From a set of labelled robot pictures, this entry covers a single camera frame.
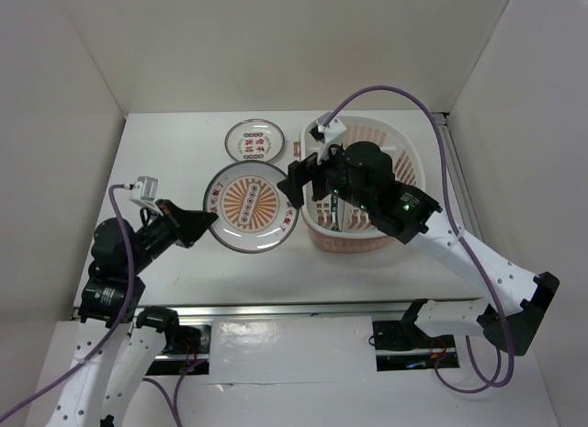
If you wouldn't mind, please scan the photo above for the white pink dish rack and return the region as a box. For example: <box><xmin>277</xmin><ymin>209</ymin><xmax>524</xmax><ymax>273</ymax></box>
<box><xmin>301</xmin><ymin>116</ymin><xmax>426</xmax><ymax>253</ymax></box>

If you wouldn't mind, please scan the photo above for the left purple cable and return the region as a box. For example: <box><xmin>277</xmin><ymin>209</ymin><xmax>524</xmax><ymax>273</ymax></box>
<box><xmin>0</xmin><ymin>183</ymin><xmax>139</xmax><ymax>421</ymax></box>

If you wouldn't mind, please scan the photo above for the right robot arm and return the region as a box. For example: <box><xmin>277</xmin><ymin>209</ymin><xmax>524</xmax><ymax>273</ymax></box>
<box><xmin>277</xmin><ymin>141</ymin><xmax>560</xmax><ymax>356</ymax></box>

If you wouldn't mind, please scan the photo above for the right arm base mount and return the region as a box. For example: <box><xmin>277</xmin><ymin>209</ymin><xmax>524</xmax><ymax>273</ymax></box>
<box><xmin>367</xmin><ymin>299</ymin><xmax>460</xmax><ymax>372</ymax></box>

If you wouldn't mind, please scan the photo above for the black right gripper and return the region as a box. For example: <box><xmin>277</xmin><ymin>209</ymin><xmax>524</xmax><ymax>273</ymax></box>
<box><xmin>276</xmin><ymin>137</ymin><xmax>373</xmax><ymax>211</ymax></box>

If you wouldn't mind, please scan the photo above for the aluminium side rail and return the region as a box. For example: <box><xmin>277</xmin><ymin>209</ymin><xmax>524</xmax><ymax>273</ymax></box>
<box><xmin>433</xmin><ymin>112</ymin><xmax>482</xmax><ymax>239</ymax></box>

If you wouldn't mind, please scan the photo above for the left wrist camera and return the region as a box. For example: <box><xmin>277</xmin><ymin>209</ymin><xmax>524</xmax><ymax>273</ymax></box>
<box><xmin>130</xmin><ymin>176</ymin><xmax>159</xmax><ymax>206</ymax></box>

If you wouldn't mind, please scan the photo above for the aluminium front rail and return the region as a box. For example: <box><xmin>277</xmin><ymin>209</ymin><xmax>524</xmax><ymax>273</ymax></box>
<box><xmin>73</xmin><ymin>298</ymin><xmax>483</xmax><ymax>319</ymax></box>

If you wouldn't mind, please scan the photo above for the orange sunburst plate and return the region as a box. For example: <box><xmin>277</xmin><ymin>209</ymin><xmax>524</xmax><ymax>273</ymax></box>
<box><xmin>203</xmin><ymin>161</ymin><xmax>299</xmax><ymax>253</ymax></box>

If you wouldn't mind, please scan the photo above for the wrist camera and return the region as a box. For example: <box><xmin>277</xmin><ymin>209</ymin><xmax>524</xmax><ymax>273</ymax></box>
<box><xmin>309</xmin><ymin>118</ymin><xmax>346</xmax><ymax>146</ymax></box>
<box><xmin>130</xmin><ymin>176</ymin><xmax>159</xmax><ymax>206</ymax></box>

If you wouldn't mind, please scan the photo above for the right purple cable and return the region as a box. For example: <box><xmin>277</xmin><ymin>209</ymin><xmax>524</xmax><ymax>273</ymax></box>
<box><xmin>323</xmin><ymin>84</ymin><xmax>514</xmax><ymax>394</ymax></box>

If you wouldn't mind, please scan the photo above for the green rimmed white plate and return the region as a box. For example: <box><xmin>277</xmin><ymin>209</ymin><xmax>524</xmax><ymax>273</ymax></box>
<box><xmin>330</xmin><ymin>195</ymin><xmax>342</xmax><ymax>232</ymax></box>

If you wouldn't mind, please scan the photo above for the plate with red characters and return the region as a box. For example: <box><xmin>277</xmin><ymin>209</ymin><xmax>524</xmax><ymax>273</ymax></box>
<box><xmin>224</xmin><ymin>118</ymin><xmax>286</xmax><ymax>163</ymax></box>

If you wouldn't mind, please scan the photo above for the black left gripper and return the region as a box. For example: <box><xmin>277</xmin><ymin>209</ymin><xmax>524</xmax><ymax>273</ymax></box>
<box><xmin>126</xmin><ymin>197</ymin><xmax>217</xmax><ymax>274</ymax></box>

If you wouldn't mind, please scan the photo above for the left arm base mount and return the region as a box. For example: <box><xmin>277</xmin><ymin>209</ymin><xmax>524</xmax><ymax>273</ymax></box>
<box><xmin>135</xmin><ymin>306</ymin><xmax>211</xmax><ymax>376</ymax></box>

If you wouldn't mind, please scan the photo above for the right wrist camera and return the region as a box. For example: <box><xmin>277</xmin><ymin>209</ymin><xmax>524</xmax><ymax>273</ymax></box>
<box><xmin>309</xmin><ymin>118</ymin><xmax>346</xmax><ymax>146</ymax></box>

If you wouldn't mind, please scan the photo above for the purple cable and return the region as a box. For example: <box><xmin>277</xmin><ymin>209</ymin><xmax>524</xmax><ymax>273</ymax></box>
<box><xmin>0</xmin><ymin>183</ymin><xmax>139</xmax><ymax>421</ymax></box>
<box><xmin>323</xmin><ymin>84</ymin><xmax>514</xmax><ymax>394</ymax></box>

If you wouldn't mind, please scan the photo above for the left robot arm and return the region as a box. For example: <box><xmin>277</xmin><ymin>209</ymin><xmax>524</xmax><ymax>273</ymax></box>
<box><xmin>48</xmin><ymin>199</ymin><xmax>218</xmax><ymax>426</ymax></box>

